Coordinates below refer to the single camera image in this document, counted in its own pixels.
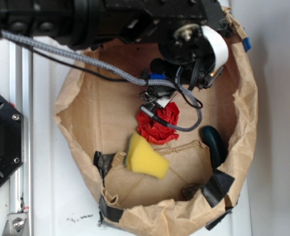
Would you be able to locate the yellow sponge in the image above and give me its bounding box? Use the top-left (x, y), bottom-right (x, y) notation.
top-left (124, 132), bottom-right (170, 179)

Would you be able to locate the aluminium extrusion rail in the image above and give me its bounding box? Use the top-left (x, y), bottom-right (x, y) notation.
top-left (9, 42), bottom-right (33, 236)

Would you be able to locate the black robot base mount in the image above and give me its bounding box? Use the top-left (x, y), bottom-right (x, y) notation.
top-left (0, 95), bottom-right (23, 188)

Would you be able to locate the grey braided cable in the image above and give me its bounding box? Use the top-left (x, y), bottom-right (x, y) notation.
top-left (0, 25), bottom-right (203, 131)

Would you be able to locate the thin black cable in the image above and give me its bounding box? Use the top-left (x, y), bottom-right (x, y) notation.
top-left (0, 34), bottom-right (130, 82)

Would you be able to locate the crumpled red paper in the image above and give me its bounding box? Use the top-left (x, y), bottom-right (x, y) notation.
top-left (136, 102), bottom-right (180, 145)

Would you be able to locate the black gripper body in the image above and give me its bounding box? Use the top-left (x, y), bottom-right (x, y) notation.
top-left (150, 23), bottom-right (229, 89)

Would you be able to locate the small brown fuzzy clump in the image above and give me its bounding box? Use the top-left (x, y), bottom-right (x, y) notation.
top-left (182, 183), bottom-right (201, 201)

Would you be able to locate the brown paper bag bin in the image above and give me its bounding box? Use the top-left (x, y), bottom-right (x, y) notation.
top-left (54, 7), bottom-right (258, 236)

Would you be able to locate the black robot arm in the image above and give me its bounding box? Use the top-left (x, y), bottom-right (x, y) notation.
top-left (0, 0), bottom-right (232, 89)

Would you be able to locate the dark green oblong object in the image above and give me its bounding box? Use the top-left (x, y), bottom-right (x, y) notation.
top-left (200, 125), bottom-right (228, 171)

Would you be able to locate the metal corner bracket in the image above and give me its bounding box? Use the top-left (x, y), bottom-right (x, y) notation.
top-left (2, 213), bottom-right (30, 236)

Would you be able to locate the white tray board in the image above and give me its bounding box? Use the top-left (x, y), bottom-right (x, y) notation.
top-left (32, 0), bottom-right (253, 236)

